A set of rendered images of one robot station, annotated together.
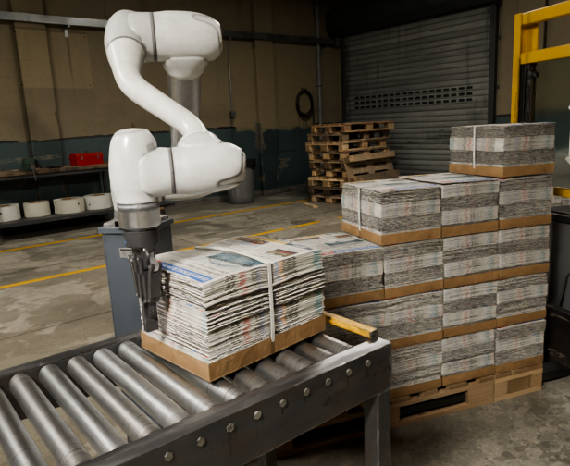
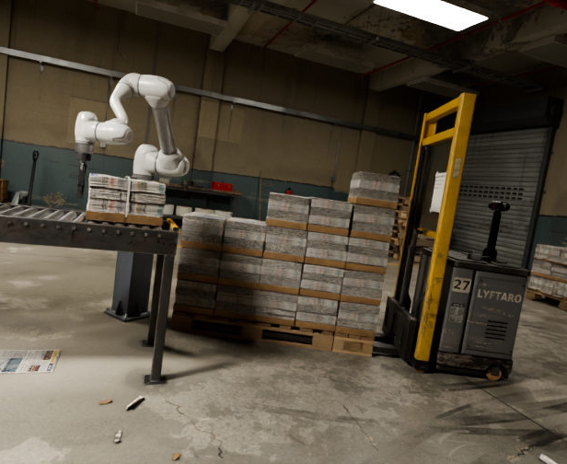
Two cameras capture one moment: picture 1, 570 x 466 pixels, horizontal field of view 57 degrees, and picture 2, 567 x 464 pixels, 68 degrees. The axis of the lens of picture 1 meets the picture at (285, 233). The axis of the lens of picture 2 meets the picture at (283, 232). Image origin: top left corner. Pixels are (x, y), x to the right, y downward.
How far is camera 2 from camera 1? 1.57 m
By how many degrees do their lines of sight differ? 19
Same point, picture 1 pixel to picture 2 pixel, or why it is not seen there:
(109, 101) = (248, 154)
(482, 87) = (531, 190)
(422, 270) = (291, 247)
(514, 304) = (355, 289)
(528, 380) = (361, 346)
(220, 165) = (114, 131)
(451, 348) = (304, 303)
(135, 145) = (84, 117)
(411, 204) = (288, 204)
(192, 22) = (156, 80)
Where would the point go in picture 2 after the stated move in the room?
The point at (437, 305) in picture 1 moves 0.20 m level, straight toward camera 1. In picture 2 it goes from (296, 272) to (280, 273)
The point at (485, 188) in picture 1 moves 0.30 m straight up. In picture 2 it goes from (341, 206) to (348, 163)
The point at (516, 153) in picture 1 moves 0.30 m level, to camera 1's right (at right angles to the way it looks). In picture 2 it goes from (368, 190) to (413, 196)
